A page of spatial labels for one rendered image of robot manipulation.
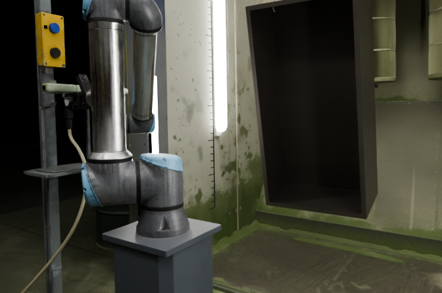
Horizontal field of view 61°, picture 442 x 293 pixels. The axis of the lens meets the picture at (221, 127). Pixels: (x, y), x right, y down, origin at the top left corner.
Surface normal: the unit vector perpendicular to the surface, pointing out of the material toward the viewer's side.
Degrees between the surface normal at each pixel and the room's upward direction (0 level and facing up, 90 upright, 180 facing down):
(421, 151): 57
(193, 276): 90
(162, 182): 90
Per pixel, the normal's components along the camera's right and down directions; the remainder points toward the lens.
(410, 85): -0.56, 0.05
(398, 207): -0.48, -0.50
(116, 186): 0.30, 0.00
